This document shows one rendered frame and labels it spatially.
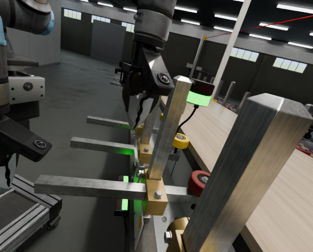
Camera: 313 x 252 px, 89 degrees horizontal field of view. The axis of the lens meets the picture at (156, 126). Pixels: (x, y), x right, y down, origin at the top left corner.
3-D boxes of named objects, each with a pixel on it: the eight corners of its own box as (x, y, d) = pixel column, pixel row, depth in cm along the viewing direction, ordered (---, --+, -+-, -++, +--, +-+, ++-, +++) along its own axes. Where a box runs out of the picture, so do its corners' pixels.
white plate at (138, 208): (133, 250, 43) (141, 224, 39) (132, 180, 66) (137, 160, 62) (135, 250, 43) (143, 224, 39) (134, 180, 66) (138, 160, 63)
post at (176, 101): (134, 227, 51) (178, 75, 34) (134, 217, 55) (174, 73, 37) (145, 227, 52) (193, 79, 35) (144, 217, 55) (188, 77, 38)
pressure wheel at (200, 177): (184, 219, 44) (198, 188, 40) (176, 196, 51) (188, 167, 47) (210, 220, 46) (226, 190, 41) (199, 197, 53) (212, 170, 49)
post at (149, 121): (132, 176, 74) (158, 69, 57) (132, 171, 78) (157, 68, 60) (140, 176, 75) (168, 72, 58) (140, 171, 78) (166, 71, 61)
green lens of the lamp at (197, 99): (188, 102, 35) (191, 92, 34) (180, 96, 41) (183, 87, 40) (212, 107, 37) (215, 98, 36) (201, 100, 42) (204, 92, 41)
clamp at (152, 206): (143, 215, 39) (148, 200, 37) (140, 177, 51) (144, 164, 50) (165, 216, 41) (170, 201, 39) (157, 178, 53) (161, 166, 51)
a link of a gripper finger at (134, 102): (127, 121, 45) (133, 89, 42) (135, 130, 41) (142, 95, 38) (116, 120, 44) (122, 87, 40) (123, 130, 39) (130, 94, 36)
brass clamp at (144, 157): (135, 163, 63) (138, 152, 61) (135, 145, 75) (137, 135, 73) (151, 164, 64) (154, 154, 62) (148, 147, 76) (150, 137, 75)
